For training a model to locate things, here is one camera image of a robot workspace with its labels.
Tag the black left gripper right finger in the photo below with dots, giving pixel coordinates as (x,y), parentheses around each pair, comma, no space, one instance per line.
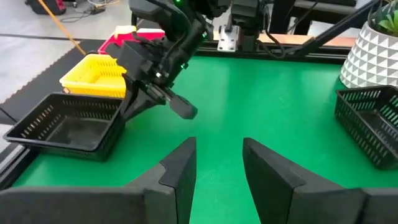
(295,202)

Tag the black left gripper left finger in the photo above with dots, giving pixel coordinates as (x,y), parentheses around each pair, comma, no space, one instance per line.
(93,205)

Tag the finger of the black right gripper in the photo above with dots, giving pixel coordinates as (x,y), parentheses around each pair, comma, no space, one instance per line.
(135,99)

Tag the red slotted plastic basket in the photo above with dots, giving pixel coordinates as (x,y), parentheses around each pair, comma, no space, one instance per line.
(150,35)

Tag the yellow slotted plastic basket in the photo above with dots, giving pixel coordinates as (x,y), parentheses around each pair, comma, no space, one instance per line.
(93,74)

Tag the black slotted plastic basket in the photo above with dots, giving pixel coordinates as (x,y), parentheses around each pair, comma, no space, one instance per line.
(370,124)
(77,133)

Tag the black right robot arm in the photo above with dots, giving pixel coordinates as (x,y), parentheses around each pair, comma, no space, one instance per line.
(186,31)

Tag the black floor mat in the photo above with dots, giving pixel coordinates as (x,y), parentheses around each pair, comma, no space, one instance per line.
(37,90)

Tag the black and red floor device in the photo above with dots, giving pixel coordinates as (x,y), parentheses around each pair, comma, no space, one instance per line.
(46,6)

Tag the white geometric plant pot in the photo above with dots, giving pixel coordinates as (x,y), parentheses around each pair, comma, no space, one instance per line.
(370,59)

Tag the green succulent plant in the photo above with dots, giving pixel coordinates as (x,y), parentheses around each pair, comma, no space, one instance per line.
(388,21)

